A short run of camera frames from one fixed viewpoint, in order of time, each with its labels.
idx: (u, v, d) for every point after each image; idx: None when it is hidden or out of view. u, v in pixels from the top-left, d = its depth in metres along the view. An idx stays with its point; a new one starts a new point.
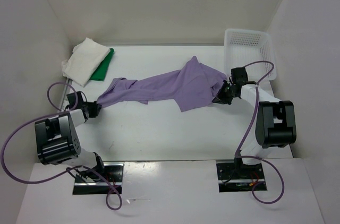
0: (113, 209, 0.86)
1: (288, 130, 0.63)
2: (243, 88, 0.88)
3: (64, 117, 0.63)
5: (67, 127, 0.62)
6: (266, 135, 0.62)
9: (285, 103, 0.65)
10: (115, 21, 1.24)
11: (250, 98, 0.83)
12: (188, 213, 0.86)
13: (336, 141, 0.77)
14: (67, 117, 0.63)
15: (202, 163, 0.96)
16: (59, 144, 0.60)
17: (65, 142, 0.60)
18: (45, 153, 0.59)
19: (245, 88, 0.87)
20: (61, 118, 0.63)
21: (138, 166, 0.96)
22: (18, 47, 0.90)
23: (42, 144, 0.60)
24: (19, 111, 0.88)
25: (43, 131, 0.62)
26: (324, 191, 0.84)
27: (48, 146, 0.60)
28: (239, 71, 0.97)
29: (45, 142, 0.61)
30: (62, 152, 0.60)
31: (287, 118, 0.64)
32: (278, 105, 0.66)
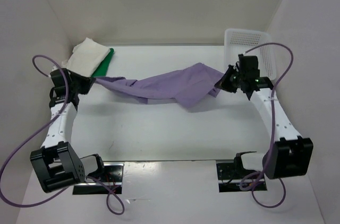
0: (115, 212, 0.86)
1: (298, 162, 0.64)
2: (258, 93, 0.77)
3: (64, 151, 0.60)
5: (69, 160, 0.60)
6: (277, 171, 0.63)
9: (304, 141, 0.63)
10: (115, 21, 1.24)
11: (262, 111, 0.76)
12: (188, 212, 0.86)
13: (335, 141, 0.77)
14: (67, 151, 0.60)
15: (202, 163, 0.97)
16: (65, 177, 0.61)
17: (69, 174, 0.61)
18: (50, 188, 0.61)
19: (260, 93, 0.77)
20: (60, 151, 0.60)
21: (138, 166, 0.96)
22: (18, 48, 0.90)
23: (44, 178, 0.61)
24: (18, 112, 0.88)
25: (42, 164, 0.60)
26: (324, 191, 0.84)
27: (52, 180, 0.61)
28: (251, 65, 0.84)
29: (47, 175, 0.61)
30: (68, 183, 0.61)
31: (303, 154, 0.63)
32: (296, 139, 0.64)
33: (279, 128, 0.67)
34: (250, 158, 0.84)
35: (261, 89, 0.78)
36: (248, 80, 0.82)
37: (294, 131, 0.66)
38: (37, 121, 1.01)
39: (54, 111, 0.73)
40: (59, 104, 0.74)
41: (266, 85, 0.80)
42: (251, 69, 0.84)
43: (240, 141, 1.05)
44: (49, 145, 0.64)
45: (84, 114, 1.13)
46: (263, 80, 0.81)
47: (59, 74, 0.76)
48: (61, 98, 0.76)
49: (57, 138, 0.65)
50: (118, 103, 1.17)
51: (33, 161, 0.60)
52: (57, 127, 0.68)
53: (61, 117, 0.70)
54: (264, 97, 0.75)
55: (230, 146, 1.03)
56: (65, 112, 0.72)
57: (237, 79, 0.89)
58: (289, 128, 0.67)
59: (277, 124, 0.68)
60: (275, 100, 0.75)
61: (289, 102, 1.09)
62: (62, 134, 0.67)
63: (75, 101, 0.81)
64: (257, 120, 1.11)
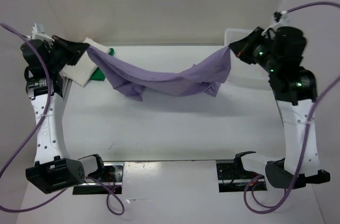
0: (115, 212, 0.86)
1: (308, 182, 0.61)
2: (295, 107, 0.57)
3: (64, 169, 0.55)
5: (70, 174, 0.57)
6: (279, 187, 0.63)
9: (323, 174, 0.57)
10: (116, 21, 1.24)
11: (286, 126, 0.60)
12: (188, 212, 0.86)
13: (336, 141, 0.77)
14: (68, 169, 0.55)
15: (202, 163, 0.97)
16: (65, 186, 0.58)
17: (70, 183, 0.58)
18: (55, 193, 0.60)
19: (298, 107, 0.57)
20: (60, 169, 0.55)
21: (138, 166, 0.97)
22: (18, 48, 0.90)
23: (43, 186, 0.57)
24: (19, 112, 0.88)
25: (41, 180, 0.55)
26: (324, 191, 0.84)
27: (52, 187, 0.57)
28: (294, 52, 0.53)
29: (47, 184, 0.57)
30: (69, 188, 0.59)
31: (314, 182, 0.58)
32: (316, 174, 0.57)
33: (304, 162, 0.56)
34: (250, 159, 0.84)
35: (299, 102, 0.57)
36: (285, 75, 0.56)
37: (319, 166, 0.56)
38: None
39: (37, 108, 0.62)
40: (41, 95, 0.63)
41: (309, 85, 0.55)
42: (292, 59, 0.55)
43: (240, 141, 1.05)
44: (45, 158, 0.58)
45: (84, 115, 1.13)
46: (306, 79, 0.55)
47: (31, 51, 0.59)
48: (40, 84, 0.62)
49: (50, 151, 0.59)
50: (118, 103, 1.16)
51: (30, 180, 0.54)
52: (47, 129, 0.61)
53: (48, 119, 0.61)
54: (299, 116, 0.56)
55: (230, 146, 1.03)
56: (51, 111, 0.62)
57: (267, 57, 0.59)
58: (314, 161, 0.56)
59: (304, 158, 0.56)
60: (312, 121, 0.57)
61: None
62: (56, 146, 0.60)
63: (58, 85, 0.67)
64: (257, 121, 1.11)
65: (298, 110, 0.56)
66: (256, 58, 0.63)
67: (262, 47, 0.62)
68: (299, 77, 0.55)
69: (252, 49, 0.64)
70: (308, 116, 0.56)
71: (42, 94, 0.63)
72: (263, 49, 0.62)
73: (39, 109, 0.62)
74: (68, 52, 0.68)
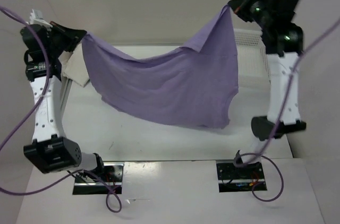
0: (113, 210, 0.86)
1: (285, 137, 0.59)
2: (281, 60, 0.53)
3: (59, 146, 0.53)
5: (67, 153, 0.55)
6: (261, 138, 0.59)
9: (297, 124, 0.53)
10: (116, 21, 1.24)
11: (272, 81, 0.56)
12: (187, 212, 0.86)
13: (336, 141, 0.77)
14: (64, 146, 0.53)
15: (202, 163, 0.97)
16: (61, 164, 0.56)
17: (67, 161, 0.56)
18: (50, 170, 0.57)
19: (284, 59, 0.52)
20: (56, 145, 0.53)
21: (138, 166, 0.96)
22: (18, 47, 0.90)
23: (42, 164, 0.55)
24: (18, 111, 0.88)
25: (37, 157, 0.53)
26: (324, 191, 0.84)
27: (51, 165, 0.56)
28: (288, 7, 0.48)
29: (45, 163, 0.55)
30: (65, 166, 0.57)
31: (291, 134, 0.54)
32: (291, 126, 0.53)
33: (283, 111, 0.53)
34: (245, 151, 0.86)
35: (287, 54, 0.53)
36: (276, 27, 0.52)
37: (297, 115, 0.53)
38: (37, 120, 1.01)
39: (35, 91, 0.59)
40: (40, 79, 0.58)
41: (300, 39, 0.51)
42: (286, 14, 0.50)
43: (240, 141, 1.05)
44: (42, 137, 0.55)
45: (84, 115, 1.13)
46: (295, 33, 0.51)
47: (30, 35, 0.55)
48: (39, 67, 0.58)
49: (48, 130, 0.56)
50: None
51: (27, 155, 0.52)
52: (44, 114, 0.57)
53: (47, 100, 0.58)
54: (283, 67, 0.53)
55: (230, 146, 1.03)
56: (50, 92, 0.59)
57: (262, 15, 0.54)
58: (292, 112, 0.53)
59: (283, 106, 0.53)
60: (297, 72, 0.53)
61: None
62: (53, 124, 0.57)
63: (57, 69, 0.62)
64: None
65: (283, 62, 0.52)
66: (253, 16, 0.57)
67: (259, 2, 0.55)
68: (288, 31, 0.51)
69: (248, 7, 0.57)
70: (292, 68, 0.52)
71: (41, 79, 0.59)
72: (261, 3, 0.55)
73: (37, 91, 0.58)
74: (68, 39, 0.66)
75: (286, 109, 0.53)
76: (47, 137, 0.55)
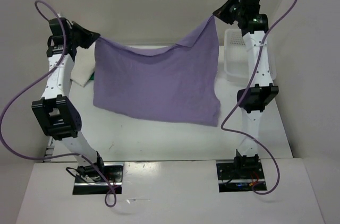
0: (109, 204, 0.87)
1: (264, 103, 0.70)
2: (252, 36, 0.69)
3: (62, 104, 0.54)
5: (68, 112, 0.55)
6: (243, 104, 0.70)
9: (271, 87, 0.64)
10: (116, 21, 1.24)
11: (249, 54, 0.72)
12: (187, 212, 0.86)
13: (335, 141, 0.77)
14: (65, 104, 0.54)
15: (202, 163, 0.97)
16: (62, 126, 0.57)
17: (68, 123, 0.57)
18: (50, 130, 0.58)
19: (254, 35, 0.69)
20: (58, 103, 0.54)
21: (138, 166, 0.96)
22: (19, 46, 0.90)
23: (44, 123, 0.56)
24: (19, 110, 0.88)
25: (42, 112, 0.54)
26: (324, 190, 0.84)
27: (53, 125, 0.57)
28: None
29: (47, 122, 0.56)
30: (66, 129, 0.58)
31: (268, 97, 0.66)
32: (264, 87, 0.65)
33: (257, 76, 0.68)
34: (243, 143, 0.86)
35: (255, 32, 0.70)
36: (247, 15, 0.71)
37: (269, 79, 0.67)
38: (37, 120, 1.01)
39: (51, 62, 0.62)
40: (57, 55, 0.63)
41: (265, 22, 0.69)
42: (253, 6, 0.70)
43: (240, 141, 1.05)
44: (49, 96, 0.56)
45: (84, 114, 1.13)
46: (261, 19, 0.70)
47: (56, 22, 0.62)
48: (58, 47, 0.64)
49: (55, 92, 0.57)
50: None
51: (34, 110, 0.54)
52: (55, 79, 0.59)
53: (59, 69, 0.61)
54: (255, 41, 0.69)
55: (230, 146, 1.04)
56: (64, 65, 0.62)
57: (237, 11, 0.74)
58: (265, 76, 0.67)
59: (256, 71, 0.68)
60: (265, 45, 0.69)
61: (289, 102, 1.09)
62: (61, 88, 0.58)
63: (72, 52, 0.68)
64: None
65: (254, 37, 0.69)
66: (232, 15, 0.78)
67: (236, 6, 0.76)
68: (255, 17, 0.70)
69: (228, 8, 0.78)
70: (261, 41, 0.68)
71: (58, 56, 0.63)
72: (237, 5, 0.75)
73: (53, 62, 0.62)
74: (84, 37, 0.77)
75: (259, 74, 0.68)
76: (53, 97, 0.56)
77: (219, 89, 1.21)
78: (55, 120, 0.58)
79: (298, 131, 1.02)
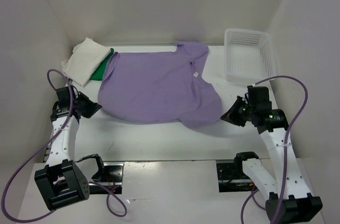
0: (118, 215, 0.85)
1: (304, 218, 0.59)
2: (272, 134, 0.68)
3: (67, 169, 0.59)
5: (73, 177, 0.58)
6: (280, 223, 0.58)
9: (313, 199, 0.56)
10: (116, 22, 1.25)
11: (272, 154, 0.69)
12: (188, 212, 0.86)
13: (334, 142, 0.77)
14: (71, 170, 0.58)
15: (202, 163, 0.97)
16: (67, 195, 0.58)
17: (72, 191, 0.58)
18: (54, 203, 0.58)
19: (273, 134, 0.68)
20: (64, 168, 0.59)
21: (138, 166, 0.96)
22: (19, 47, 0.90)
23: (48, 195, 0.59)
24: (20, 112, 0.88)
25: (46, 182, 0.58)
26: (323, 191, 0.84)
27: (56, 195, 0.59)
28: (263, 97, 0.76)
29: (51, 193, 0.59)
30: (72, 200, 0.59)
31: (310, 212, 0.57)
32: (305, 198, 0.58)
33: (289, 182, 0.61)
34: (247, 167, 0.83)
35: (275, 128, 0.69)
36: (262, 113, 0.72)
37: (305, 188, 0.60)
38: (37, 119, 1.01)
39: (56, 126, 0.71)
40: (61, 118, 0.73)
41: (282, 120, 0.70)
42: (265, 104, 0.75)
43: (239, 141, 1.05)
44: (53, 163, 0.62)
45: None
46: (278, 115, 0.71)
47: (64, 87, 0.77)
48: (63, 111, 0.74)
49: (60, 156, 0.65)
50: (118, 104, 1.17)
51: (38, 180, 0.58)
52: (59, 144, 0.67)
53: (64, 132, 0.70)
54: (278, 141, 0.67)
55: (229, 146, 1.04)
56: (67, 127, 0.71)
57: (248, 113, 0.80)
58: (299, 184, 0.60)
59: (286, 177, 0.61)
60: (289, 144, 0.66)
61: (288, 102, 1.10)
62: (66, 152, 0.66)
63: (76, 113, 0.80)
64: None
65: (275, 137, 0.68)
66: (242, 114, 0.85)
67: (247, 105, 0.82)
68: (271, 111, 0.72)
69: (236, 112, 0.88)
70: (284, 141, 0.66)
71: (62, 117, 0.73)
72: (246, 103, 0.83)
73: (57, 126, 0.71)
74: (89, 105, 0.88)
75: (292, 181, 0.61)
76: (59, 162, 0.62)
77: (219, 89, 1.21)
78: (60, 189, 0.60)
79: (297, 131, 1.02)
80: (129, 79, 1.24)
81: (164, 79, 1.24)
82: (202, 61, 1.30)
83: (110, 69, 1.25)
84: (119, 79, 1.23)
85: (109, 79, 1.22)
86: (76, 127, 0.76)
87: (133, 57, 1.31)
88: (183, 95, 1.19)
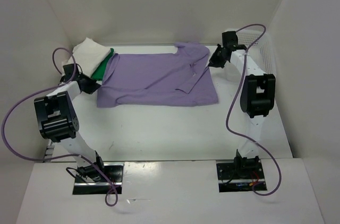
0: (109, 203, 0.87)
1: (267, 98, 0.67)
2: (235, 52, 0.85)
3: (62, 95, 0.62)
5: (67, 105, 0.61)
6: (248, 102, 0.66)
9: (269, 76, 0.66)
10: (116, 22, 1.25)
11: (239, 66, 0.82)
12: (188, 213, 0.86)
13: (333, 141, 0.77)
14: (65, 95, 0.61)
15: (202, 163, 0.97)
16: (59, 122, 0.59)
17: (64, 120, 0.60)
18: (47, 129, 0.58)
19: (237, 52, 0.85)
20: (59, 95, 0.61)
21: (138, 166, 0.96)
22: (19, 46, 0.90)
23: (41, 119, 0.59)
24: (20, 111, 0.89)
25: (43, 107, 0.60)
26: (323, 191, 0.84)
27: (49, 121, 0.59)
28: (231, 36, 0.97)
29: (44, 118, 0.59)
30: (63, 129, 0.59)
31: (269, 89, 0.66)
32: (262, 76, 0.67)
33: (250, 70, 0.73)
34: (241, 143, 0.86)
35: (237, 50, 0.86)
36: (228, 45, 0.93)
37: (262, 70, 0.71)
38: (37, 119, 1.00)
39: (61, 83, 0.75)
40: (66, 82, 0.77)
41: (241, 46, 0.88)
42: (232, 40, 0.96)
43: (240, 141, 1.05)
44: (51, 95, 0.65)
45: (84, 114, 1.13)
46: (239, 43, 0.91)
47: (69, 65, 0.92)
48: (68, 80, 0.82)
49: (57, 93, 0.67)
50: (118, 106, 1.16)
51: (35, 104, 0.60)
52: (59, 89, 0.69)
53: (65, 85, 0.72)
54: (239, 54, 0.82)
55: (229, 146, 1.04)
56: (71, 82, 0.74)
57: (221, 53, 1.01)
58: (258, 69, 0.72)
59: (247, 68, 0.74)
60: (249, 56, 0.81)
61: (288, 102, 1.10)
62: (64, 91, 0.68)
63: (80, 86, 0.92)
64: None
65: (237, 52, 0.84)
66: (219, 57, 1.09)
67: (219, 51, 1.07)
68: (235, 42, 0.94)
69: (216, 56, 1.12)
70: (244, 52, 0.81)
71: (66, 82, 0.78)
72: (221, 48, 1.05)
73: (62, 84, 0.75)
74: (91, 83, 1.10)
75: (252, 69, 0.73)
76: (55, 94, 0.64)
77: (219, 89, 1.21)
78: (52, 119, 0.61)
79: (298, 131, 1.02)
80: (129, 81, 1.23)
81: (164, 79, 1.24)
82: (202, 63, 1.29)
83: (111, 70, 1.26)
84: (119, 80, 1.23)
85: (109, 81, 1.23)
86: (77, 91, 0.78)
87: (134, 58, 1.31)
88: (183, 96, 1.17)
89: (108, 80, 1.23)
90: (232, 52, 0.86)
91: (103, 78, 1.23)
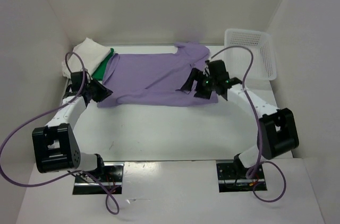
0: (111, 211, 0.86)
1: (289, 137, 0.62)
2: (230, 89, 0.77)
3: (62, 129, 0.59)
5: (67, 141, 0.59)
6: (273, 148, 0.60)
9: (284, 112, 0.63)
10: (116, 22, 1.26)
11: (241, 103, 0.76)
12: (188, 213, 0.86)
13: (333, 142, 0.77)
14: (65, 131, 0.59)
15: (202, 163, 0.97)
16: (58, 160, 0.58)
17: (64, 156, 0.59)
18: (44, 164, 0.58)
19: (233, 88, 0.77)
20: (60, 130, 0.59)
21: (138, 166, 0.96)
22: (19, 47, 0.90)
23: (40, 154, 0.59)
24: (21, 111, 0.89)
25: (41, 141, 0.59)
26: (323, 191, 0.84)
27: (48, 157, 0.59)
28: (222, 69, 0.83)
29: (43, 153, 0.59)
30: (61, 166, 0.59)
31: (288, 126, 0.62)
32: (277, 112, 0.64)
33: (259, 109, 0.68)
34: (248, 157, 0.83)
35: (233, 86, 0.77)
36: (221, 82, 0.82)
37: (273, 106, 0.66)
38: (37, 119, 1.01)
39: (65, 100, 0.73)
40: (71, 96, 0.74)
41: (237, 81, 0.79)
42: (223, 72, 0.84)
43: (240, 141, 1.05)
44: (52, 125, 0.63)
45: (84, 114, 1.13)
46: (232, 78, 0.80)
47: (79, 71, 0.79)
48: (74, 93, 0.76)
49: (59, 120, 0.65)
50: (118, 106, 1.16)
51: (34, 137, 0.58)
52: (62, 113, 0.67)
53: (69, 105, 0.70)
54: (238, 90, 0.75)
55: (230, 146, 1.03)
56: (74, 102, 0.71)
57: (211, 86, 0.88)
58: (267, 105, 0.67)
59: (255, 106, 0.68)
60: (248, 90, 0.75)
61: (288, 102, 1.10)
62: (67, 118, 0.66)
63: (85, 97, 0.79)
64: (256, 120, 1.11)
65: (234, 88, 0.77)
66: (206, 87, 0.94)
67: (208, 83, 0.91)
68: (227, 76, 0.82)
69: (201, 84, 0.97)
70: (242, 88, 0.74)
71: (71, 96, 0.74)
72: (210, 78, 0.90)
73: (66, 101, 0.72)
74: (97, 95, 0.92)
75: (261, 106, 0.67)
76: (57, 124, 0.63)
77: None
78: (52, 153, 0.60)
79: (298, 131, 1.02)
80: (129, 81, 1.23)
81: (164, 79, 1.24)
82: (202, 63, 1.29)
83: (111, 70, 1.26)
84: (118, 80, 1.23)
85: (109, 81, 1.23)
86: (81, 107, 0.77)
87: (133, 58, 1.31)
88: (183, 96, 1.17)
89: (107, 80, 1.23)
90: (228, 88, 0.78)
91: (103, 78, 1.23)
